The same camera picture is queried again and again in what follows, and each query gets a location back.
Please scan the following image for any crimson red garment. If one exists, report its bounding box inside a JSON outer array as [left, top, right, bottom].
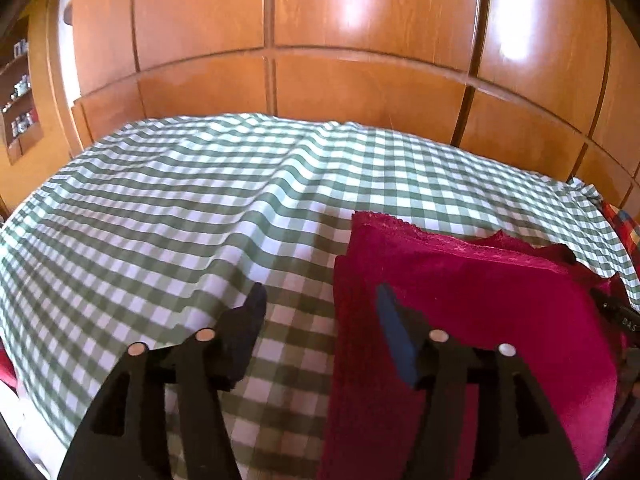
[[319, 211, 629, 479]]

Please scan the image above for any red plaid pillow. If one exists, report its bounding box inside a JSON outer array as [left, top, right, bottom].
[[602, 202, 640, 266]]

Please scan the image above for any green white checkered bedsheet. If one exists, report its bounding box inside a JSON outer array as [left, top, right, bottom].
[[1, 114, 639, 479]]

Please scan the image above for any wooden wall shelf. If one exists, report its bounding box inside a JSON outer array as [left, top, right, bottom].
[[0, 16, 43, 165]]

